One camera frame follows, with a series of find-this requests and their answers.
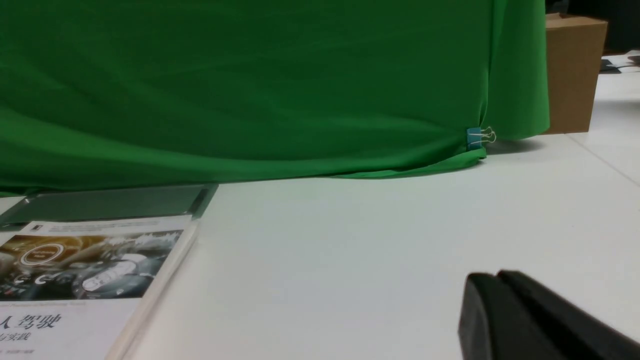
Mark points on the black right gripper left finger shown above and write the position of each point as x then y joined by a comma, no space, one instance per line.
494,324

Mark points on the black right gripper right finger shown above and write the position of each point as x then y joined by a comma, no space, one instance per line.
575,333

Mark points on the blue binder clip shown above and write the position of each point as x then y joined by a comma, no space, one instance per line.
477,138

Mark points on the black and white papers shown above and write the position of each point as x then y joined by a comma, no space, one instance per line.
620,63

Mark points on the brown cardboard box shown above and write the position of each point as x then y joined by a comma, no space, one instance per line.
574,49

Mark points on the dark glossy book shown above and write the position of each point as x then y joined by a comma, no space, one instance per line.
111,204

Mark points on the white book with car photo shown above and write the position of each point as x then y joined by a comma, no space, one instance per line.
84,290

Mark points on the green backdrop cloth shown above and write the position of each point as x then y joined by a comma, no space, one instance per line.
102,94

